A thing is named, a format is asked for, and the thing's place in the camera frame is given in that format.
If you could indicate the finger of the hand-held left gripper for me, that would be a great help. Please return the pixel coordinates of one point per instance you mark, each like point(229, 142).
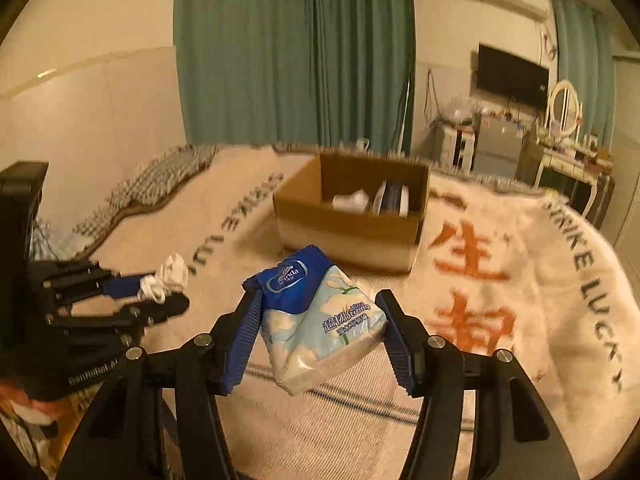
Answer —
point(160, 307)
point(122, 286)

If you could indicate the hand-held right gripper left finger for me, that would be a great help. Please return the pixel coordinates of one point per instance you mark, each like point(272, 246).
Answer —
point(244, 342)

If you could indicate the cream printed blanket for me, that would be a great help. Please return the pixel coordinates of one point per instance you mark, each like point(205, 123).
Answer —
point(540, 320)

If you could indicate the orange printed cloth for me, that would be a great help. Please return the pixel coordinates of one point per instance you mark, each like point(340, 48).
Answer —
point(30, 410)

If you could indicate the narrow green curtain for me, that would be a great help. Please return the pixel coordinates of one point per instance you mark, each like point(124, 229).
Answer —
point(580, 60)

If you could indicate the white cabinet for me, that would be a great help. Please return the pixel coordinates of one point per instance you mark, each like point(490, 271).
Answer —
point(452, 147)

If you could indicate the white crumpled cloth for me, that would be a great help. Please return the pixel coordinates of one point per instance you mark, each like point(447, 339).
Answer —
point(350, 201)

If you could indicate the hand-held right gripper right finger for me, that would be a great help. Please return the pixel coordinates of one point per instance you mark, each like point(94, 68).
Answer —
point(401, 355)

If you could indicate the black wall television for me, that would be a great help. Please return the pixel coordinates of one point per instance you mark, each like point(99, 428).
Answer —
point(510, 75)

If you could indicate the wide green curtain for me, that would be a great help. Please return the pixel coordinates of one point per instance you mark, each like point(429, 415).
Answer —
point(295, 50)

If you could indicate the checked grey blanket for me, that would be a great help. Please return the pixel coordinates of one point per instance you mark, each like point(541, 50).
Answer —
point(160, 177)

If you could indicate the brown cardboard box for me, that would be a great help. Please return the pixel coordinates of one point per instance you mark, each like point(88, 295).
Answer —
point(345, 235)

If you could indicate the white knotted sock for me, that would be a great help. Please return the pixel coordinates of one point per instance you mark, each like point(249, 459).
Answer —
point(167, 275)

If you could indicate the white oval mirror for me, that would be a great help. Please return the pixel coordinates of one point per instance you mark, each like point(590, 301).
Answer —
point(564, 107)

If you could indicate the blue white tissue pack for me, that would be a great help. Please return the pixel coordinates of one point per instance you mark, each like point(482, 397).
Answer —
point(392, 200)
point(320, 325)

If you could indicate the white vanity table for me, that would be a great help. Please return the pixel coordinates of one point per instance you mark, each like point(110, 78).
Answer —
point(570, 160)

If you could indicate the grey small fridge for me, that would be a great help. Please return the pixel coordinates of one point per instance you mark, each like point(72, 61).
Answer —
point(497, 147)

